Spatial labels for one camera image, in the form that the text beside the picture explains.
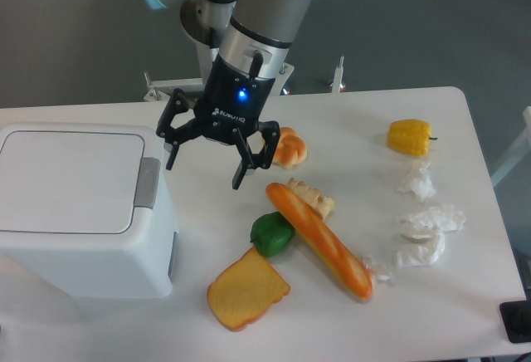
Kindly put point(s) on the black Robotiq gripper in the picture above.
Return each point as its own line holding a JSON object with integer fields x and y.
{"x": 227, "y": 112}

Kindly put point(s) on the white push-button trash can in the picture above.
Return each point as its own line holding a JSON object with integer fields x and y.
{"x": 86, "y": 208}

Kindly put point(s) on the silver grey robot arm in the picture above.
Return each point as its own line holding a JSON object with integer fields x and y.
{"x": 241, "y": 47}

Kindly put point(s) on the braided bread roll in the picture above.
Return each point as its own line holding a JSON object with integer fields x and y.
{"x": 290, "y": 149}

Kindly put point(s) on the green bell pepper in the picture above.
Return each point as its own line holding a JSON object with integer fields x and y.
{"x": 271, "y": 233}

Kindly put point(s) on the beige ginger root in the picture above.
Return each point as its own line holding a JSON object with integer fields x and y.
{"x": 322, "y": 205}

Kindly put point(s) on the toast bread slice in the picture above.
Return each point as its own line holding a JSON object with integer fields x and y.
{"x": 245, "y": 291}

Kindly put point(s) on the orange baguette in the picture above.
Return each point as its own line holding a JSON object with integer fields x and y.
{"x": 337, "y": 257}

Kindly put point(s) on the yellow bell pepper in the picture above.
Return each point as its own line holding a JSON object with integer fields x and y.
{"x": 410, "y": 136}

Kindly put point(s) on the crumpled white tissue upper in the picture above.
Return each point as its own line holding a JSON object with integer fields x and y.
{"x": 418, "y": 183}

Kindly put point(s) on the small crumpled white tissue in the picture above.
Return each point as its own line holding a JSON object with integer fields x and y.
{"x": 378, "y": 272}

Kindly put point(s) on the crumpled white tissue lower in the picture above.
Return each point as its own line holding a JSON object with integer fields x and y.
{"x": 420, "y": 254}

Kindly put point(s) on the crumpled white tissue middle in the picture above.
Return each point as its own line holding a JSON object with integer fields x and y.
{"x": 432, "y": 221}

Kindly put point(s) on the black device at edge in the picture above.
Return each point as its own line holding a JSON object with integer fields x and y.
{"x": 516, "y": 318}

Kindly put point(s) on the white frame at right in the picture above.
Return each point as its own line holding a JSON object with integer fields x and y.
{"x": 518, "y": 149}

